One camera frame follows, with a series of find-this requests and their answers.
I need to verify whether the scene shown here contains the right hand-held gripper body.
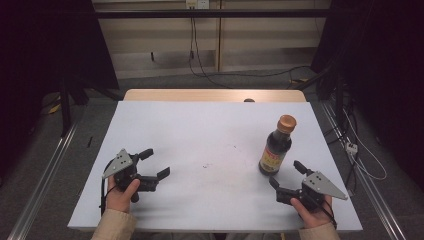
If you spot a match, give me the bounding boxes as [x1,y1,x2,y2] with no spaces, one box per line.
[275,169,349,213]

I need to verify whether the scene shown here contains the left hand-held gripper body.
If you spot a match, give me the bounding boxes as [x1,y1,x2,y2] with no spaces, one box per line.
[102,148,160,193]

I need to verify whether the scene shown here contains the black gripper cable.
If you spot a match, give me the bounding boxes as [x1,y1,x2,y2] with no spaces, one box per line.
[99,159,118,216]
[320,199,338,230]

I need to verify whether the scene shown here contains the white wall socket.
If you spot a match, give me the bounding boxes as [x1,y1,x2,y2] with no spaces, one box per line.
[185,0,211,10]

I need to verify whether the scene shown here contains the black horizontal frame bar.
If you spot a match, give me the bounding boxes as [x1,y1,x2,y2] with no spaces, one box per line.
[94,8,332,20]

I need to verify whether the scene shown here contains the white floor cable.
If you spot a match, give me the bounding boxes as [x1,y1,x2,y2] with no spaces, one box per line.
[342,109,388,183]

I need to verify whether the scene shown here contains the black floor cable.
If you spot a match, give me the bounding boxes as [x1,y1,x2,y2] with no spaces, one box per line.
[213,65,312,81]

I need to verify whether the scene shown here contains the white power strip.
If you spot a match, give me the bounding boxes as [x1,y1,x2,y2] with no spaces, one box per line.
[344,141,360,156]

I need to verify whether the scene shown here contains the black hanging wall cable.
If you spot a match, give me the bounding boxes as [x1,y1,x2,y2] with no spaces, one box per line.
[187,8,234,90]

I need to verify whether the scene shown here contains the person's right hand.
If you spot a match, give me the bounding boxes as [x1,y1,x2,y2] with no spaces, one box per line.
[289,195,334,229]

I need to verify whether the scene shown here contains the person's left hand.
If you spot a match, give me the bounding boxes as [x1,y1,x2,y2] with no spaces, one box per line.
[106,175,141,214]

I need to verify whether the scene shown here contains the white board table cover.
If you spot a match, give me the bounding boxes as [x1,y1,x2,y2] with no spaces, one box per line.
[67,100,364,233]

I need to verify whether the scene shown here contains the black curtain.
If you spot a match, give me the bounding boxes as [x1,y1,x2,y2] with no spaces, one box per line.
[0,0,120,174]
[310,0,424,183]

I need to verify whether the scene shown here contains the dark sauce bottle orange cap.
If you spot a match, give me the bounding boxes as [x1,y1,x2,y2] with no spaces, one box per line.
[258,114,298,177]

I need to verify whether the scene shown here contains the aluminium floor rail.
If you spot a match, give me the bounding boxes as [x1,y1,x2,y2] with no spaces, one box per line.
[320,100,407,240]
[7,122,80,240]

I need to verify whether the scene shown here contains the light wooden table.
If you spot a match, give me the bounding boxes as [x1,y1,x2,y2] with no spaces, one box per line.
[123,88,307,103]

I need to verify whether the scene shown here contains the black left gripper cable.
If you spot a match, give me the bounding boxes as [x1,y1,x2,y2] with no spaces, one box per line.
[99,159,118,216]

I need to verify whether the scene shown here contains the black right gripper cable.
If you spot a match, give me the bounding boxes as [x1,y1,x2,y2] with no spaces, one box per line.
[320,199,338,230]

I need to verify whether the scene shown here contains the black metal stand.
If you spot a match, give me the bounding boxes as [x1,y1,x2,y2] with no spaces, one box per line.
[59,77,74,138]

